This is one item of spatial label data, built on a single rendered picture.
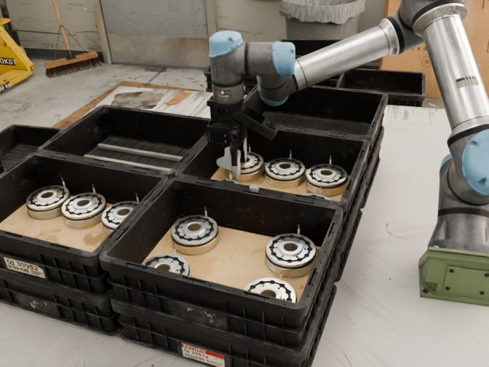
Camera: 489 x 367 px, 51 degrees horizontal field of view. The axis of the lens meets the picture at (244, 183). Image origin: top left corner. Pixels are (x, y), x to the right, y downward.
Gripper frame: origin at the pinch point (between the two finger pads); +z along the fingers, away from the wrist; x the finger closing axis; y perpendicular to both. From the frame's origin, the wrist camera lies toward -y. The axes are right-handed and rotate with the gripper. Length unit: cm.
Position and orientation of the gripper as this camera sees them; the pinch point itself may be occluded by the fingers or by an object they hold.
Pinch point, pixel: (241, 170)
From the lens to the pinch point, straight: 133.8
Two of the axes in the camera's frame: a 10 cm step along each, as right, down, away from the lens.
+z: 0.5, 8.4, 5.4
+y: -9.6, -1.2, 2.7
